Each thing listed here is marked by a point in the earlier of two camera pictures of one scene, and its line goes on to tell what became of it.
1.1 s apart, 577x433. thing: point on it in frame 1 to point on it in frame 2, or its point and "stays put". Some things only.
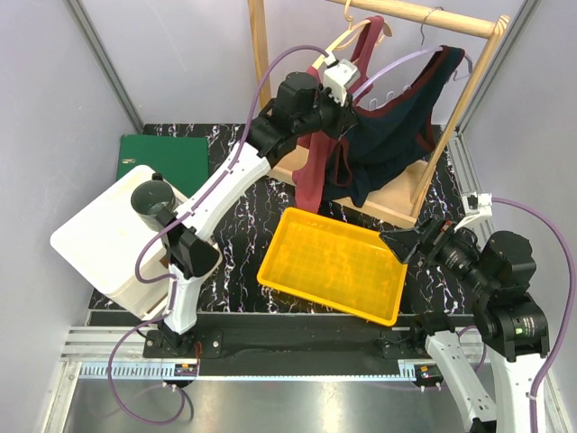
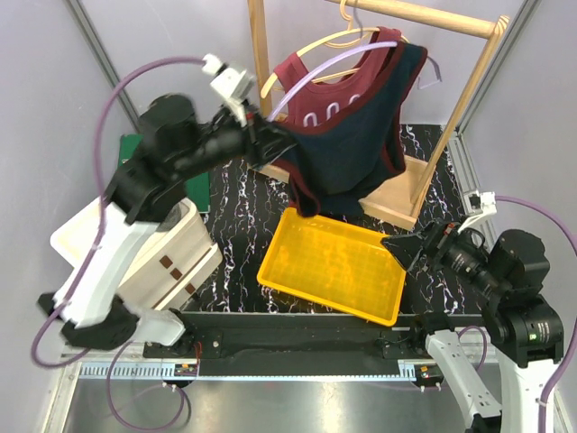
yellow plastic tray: x=336 y=263 stays put
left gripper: x=343 y=116 to x=264 y=142
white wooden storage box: x=104 y=242 stays put
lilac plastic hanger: x=468 y=72 to x=365 y=48
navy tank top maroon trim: x=393 y=132 to x=332 y=164
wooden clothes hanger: x=356 y=26 to x=333 y=42
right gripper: x=436 y=235 stays put
